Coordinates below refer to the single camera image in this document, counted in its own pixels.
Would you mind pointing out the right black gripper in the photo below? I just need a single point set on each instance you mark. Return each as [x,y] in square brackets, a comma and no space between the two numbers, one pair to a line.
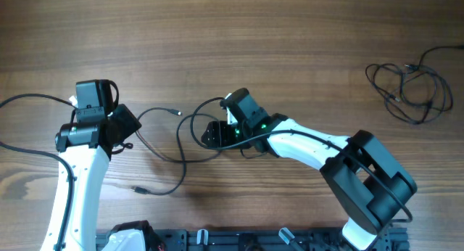
[214,129]

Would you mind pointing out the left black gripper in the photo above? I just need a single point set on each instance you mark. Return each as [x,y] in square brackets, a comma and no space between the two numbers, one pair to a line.
[128,120]

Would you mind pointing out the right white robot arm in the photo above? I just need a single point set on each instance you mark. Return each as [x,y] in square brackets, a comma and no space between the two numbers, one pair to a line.
[369,183]

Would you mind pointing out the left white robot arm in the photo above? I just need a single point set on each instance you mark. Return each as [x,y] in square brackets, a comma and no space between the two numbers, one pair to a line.
[85,146]

